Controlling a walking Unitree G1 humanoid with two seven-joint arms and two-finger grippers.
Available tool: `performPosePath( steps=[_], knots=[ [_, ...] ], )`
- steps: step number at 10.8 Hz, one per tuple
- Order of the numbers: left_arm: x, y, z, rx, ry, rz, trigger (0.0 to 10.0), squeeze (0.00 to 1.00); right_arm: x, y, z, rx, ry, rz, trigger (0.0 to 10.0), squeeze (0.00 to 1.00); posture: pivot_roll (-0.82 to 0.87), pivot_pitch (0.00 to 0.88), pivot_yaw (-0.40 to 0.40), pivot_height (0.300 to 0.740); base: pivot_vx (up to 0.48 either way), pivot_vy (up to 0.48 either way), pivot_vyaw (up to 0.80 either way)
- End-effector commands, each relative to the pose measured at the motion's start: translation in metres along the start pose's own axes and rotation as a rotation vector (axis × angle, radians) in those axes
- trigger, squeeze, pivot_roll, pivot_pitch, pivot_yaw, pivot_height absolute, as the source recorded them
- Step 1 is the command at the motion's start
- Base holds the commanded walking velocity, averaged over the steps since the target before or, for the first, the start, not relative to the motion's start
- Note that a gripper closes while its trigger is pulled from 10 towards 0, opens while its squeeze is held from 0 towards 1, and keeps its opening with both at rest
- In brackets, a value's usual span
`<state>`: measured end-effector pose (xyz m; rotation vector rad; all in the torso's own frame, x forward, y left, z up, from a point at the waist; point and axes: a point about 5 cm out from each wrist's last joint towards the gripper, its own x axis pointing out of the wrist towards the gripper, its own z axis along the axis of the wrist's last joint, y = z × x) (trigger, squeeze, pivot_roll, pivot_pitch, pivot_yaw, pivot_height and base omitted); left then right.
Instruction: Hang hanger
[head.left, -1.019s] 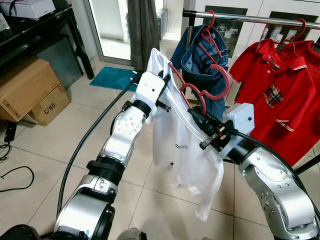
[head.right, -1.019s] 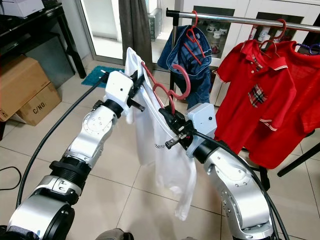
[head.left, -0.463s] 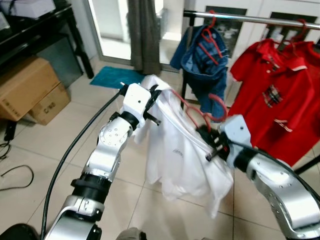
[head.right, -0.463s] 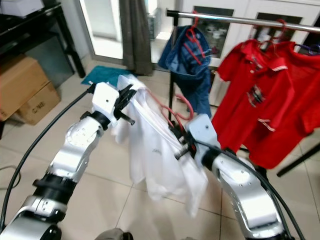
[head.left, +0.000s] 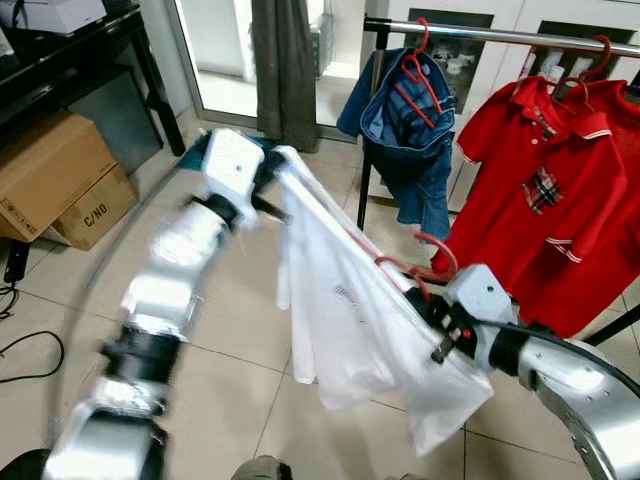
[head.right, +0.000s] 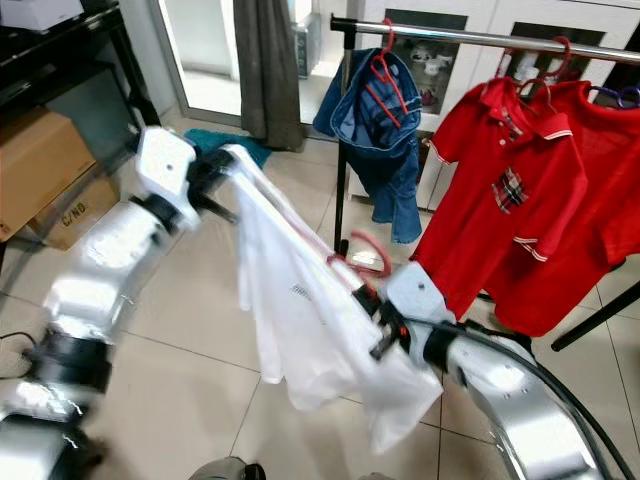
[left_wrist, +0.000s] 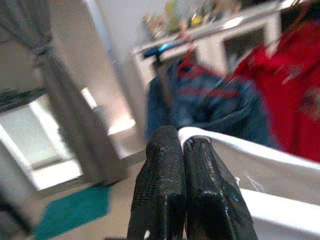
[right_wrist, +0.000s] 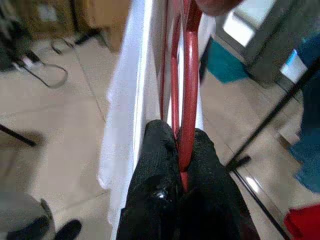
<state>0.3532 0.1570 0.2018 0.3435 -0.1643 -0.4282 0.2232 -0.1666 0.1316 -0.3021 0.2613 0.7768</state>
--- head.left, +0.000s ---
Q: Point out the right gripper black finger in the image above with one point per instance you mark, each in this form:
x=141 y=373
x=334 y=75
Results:
x=423 y=300

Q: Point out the coral red plastic hanger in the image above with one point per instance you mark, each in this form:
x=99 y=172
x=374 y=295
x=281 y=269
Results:
x=447 y=262

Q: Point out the white shirt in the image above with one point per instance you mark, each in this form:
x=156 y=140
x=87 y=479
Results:
x=350 y=330

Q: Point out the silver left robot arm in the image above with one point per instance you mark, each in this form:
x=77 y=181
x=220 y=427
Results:
x=170 y=270

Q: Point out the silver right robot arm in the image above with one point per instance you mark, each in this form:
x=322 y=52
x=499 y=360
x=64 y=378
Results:
x=580 y=400

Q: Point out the bright red thin hanger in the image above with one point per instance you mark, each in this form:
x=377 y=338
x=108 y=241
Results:
x=411 y=68

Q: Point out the dark red plastic hanger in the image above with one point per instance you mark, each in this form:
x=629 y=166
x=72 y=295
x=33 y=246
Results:
x=606 y=55

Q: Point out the teal floor mat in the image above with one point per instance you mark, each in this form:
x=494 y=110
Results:
x=195 y=148

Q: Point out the red polo with plaid pocket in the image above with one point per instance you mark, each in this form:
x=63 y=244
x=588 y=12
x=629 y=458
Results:
x=520 y=250

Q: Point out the blue denim jeans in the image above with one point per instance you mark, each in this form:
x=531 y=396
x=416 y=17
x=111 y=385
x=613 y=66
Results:
x=435 y=190

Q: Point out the grey curtain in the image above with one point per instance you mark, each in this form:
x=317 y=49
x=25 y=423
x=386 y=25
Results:
x=285 y=70

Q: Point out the glass sliding door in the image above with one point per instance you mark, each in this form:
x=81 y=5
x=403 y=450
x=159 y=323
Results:
x=215 y=50

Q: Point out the plain red shirt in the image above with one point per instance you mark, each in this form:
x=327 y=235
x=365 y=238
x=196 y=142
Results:
x=625 y=200

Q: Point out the large plain cardboard box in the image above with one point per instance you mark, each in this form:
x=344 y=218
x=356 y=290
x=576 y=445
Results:
x=50 y=170

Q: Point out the grey robot leg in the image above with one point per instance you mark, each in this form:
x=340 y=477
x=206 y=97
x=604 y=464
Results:
x=262 y=470

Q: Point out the black desk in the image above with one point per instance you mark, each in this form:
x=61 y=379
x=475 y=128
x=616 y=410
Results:
x=60 y=52

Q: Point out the white glass door cabinet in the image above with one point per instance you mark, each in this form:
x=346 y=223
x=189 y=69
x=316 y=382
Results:
x=508 y=58

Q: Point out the black power adapter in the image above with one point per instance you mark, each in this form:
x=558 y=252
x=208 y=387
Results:
x=17 y=262

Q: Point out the black and chrome clothes rack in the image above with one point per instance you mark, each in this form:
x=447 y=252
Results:
x=500 y=35

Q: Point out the white flat box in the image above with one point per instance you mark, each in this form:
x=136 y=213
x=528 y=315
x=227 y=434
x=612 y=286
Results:
x=50 y=12

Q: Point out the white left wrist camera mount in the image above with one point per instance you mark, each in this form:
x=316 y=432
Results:
x=232 y=165

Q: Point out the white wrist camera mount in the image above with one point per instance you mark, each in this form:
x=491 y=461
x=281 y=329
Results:
x=485 y=295
x=232 y=165

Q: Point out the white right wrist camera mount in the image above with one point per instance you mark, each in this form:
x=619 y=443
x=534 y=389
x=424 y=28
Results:
x=485 y=295

